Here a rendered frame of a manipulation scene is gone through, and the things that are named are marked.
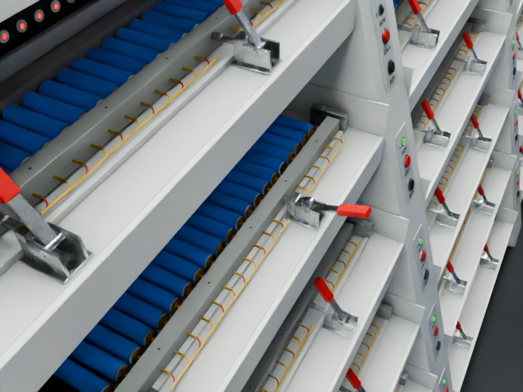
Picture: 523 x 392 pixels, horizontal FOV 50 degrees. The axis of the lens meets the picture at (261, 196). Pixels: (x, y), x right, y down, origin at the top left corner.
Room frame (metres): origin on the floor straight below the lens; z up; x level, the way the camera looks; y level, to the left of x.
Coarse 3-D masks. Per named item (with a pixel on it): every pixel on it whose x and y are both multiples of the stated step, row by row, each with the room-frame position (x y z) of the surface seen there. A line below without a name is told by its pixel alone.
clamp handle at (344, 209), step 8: (312, 200) 0.49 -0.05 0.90; (312, 208) 0.49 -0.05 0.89; (320, 208) 0.48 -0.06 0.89; (328, 208) 0.48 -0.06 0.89; (336, 208) 0.47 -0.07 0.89; (344, 208) 0.46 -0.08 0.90; (352, 208) 0.46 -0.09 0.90; (360, 208) 0.45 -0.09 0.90; (368, 208) 0.45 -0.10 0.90; (352, 216) 0.46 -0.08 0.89; (360, 216) 0.45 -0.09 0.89
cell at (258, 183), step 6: (228, 174) 0.57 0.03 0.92; (234, 174) 0.57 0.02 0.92; (240, 174) 0.57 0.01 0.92; (246, 174) 0.56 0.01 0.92; (234, 180) 0.56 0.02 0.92; (240, 180) 0.56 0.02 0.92; (246, 180) 0.56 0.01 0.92; (252, 180) 0.55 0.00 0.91; (258, 180) 0.55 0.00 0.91; (264, 180) 0.55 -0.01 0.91; (246, 186) 0.55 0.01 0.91; (252, 186) 0.55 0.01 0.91; (258, 186) 0.54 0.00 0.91; (264, 186) 0.54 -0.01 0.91
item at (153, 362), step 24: (336, 120) 0.63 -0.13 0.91; (312, 144) 0.59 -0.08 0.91; (288, 168) 0.56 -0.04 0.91; (288, 192) 0.53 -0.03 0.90; (264, 216) 0.49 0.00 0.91; (240, 240) 0.46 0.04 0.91; (216, 264) 0.44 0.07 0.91; (240, 264) 0.45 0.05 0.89; (216, 288) 0.41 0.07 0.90; (240, 288) 0.42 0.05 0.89; (192, 312) 0.39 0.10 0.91; (168, 336) 0.37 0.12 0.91; (192, 336) 0.37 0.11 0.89; (144, 360) 0.35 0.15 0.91; (168, 360) 0.35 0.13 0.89; (120, 384) 0.33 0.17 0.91; (144, 384) 0.33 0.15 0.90
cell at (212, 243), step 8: (184, 232) 0.49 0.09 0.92; (192, 232) 0.49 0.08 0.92; (200, 232) 0.49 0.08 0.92; (184, 240) 0.49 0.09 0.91; (192, 240) 0.48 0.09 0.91; (200, 240) 0.48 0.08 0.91; (208, 240) 0.47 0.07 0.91; (216, 240) 0.47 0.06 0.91; (208, 248) 0.47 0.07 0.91; (216, 248) 0.47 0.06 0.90
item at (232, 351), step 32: (320, 96) 0.67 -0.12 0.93; (352, 96) 0.64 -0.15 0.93; (352, 128) 0.64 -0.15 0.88; (384, 128) 0.61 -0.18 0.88; (352, 160) 0.58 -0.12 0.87; (320, 192) 0.54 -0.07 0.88; (352, 192) 0.54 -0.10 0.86; (288, 224) 0.50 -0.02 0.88; (256, 256) 0.46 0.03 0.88; (288, 256) 0.45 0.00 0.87; (320, 256) 0.48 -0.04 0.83; (256, 288) 0.42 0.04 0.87; (288, 288) 0.41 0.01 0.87; (224, 320) 0.39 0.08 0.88; (256, 320) 0.38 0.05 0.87; (192, 352) 0.36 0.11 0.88; (224, 352) 0.36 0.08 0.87; (256, 352) 0.37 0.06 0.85; (192, 384) 0.33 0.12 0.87; (224, 384) 0.33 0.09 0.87
